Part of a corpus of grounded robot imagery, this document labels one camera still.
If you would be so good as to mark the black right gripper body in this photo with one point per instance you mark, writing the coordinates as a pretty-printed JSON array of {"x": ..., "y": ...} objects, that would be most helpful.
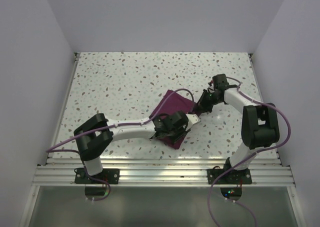
[{"x": 210, "y": 99}]

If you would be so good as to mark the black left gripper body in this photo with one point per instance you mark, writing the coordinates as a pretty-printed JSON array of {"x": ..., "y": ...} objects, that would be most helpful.
[{"x": 175, "y": 134}]

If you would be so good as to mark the purple cloth mat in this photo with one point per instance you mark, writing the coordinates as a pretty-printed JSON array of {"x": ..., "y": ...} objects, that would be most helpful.
[{"x": 169, "y": 104}]

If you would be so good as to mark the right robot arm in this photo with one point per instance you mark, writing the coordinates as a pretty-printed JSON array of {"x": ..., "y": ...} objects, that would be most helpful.
[{"x": 259, "y": 126}]

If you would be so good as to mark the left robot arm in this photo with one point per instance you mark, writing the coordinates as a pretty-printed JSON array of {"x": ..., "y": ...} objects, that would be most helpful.
[{"x": 93, "y": 136}]

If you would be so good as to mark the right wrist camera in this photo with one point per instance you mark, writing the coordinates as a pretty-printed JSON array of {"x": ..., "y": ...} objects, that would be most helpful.
[{"x": 219, "y": 81}]

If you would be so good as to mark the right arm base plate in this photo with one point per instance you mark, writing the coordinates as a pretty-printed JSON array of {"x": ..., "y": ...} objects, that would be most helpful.
[{"x": 235, "y": 177}]

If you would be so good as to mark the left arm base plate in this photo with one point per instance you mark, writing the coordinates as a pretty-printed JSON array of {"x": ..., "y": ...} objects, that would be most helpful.
[{"x": 109, "y": 175}]

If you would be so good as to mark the aluminium rail frame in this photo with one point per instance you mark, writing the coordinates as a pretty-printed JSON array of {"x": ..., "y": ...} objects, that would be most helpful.
[{"x": 159, "y": 186}]

